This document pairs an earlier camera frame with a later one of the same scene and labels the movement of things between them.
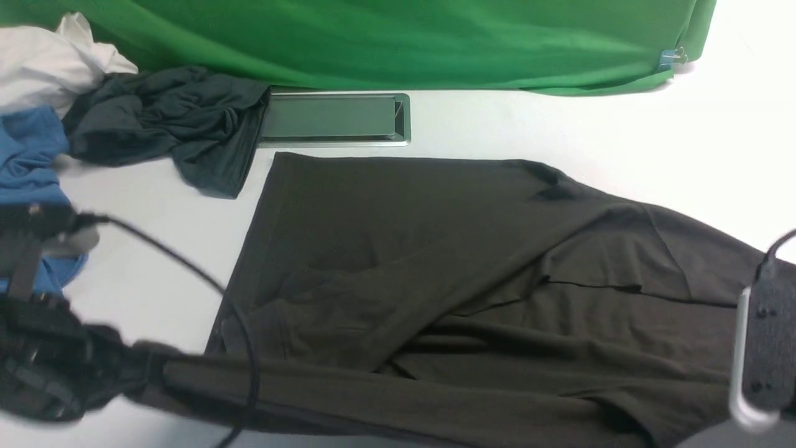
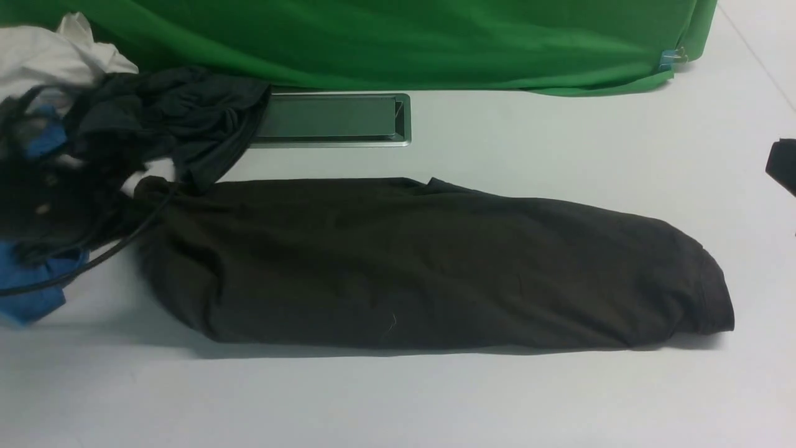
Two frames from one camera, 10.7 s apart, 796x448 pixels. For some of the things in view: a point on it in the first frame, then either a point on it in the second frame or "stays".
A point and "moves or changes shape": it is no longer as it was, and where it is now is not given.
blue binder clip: [671, 56] stays
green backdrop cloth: [530, 46] stays
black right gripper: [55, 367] → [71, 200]
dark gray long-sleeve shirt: [385, 301] moves or changes shape
